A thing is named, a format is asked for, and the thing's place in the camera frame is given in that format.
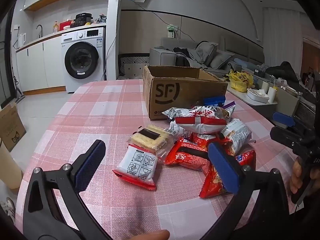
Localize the white lower kitchen cabinets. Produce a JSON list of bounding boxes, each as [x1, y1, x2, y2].
[[15, 37, 66, 96]]

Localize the red box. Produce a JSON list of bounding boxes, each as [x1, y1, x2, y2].
[[59, 19, 73, 32]]

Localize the brown cardboard box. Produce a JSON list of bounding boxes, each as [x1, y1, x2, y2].
[[142, 65, 228, 120]]

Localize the yellow plastic bag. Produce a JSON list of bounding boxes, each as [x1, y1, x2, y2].
[[229, 70, 254, 92]]

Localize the orange fries snack bag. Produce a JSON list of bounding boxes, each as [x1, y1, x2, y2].
[[199, 150, 257, 199]]

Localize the white and red chip bag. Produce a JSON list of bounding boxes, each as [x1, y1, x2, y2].
[[174, 105, 231, 133]]

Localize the person's right hand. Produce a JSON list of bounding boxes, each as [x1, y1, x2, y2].
[[289, 156, 311, 195]]

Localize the white tray on side table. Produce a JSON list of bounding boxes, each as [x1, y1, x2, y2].
[[247, 88, 270, 104]]

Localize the white washing machine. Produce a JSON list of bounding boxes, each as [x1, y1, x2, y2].
[[61, 27, 107, 93]]

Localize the red and black snack packet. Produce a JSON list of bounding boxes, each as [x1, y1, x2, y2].
[[164, 137, 213, 172]]

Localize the dark clothes pile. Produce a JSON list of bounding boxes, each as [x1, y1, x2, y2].
[[265, 61, 301, 83]]

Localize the red glossy snack packet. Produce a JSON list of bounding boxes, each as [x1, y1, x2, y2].
[[189, 131, 218, 149]]

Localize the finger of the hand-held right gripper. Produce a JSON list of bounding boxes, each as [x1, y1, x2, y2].
[[272, 112, 296, 128], [269, 126, 302, 153]]

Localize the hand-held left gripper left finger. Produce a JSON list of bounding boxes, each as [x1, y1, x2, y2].
[[22, 139, 112, 240]]

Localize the patterned basket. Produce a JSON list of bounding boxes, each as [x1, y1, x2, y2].
[[118, 53, 150, 79]]

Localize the grey coffee table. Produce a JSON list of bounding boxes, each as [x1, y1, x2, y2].
[[222, 74, 300, 125]]

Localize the clear biscuit packet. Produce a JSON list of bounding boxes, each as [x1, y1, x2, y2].
[[128, 124, 179, 158]]

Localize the white red-edged snack packet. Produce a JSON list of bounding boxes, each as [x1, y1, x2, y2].
[[112, 144, 158, 191]]

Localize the black wall cable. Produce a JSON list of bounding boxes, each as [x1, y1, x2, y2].
[[147, 9, 198, 42]]

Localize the pink plaid tablecloth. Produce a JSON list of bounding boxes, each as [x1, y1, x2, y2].
[[15, 79, 300, 240]]

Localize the printed floor cardboard box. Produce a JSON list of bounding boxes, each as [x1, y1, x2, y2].
[[0, 102, 27, 152]]

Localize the grey sofa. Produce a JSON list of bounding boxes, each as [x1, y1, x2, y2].
[[149, 37, 265, 78]]

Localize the white shoe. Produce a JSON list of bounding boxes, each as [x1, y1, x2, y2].
[[0, 197, 16, 220]]

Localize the black pressure cooker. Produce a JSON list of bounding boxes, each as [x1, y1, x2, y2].
[[74, 13, 94, 27]]

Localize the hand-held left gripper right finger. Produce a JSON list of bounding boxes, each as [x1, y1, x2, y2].
[[200, 142, 296, 240]]

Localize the grey cushion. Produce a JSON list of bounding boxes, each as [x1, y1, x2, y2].
[[210, 49, 235, 69]]

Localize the small white patterned packet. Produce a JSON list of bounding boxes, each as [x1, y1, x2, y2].
[[162, 107, 191, 120]]

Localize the blue snack packet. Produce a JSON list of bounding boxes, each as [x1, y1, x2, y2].
[[202, 96, 227, 107]]

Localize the person's left hand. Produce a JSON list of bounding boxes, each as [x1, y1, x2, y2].
[[130, 229, 171, 240]]

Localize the silver text-printed snack packet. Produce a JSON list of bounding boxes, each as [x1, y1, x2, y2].
[[219, 118, 253, 156]]

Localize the white wall control panel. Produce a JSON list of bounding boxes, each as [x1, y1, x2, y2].
[[166, 24, 179, 38]]

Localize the small white barcode packet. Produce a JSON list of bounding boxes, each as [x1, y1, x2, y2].
[[168, 120, 187, 141]]

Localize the purple snack packet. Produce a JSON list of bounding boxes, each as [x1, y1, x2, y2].
[[222, 101, 237, 117]]

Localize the white paper cup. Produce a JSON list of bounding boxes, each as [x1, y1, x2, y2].
[[268, 86, 278, 103]]

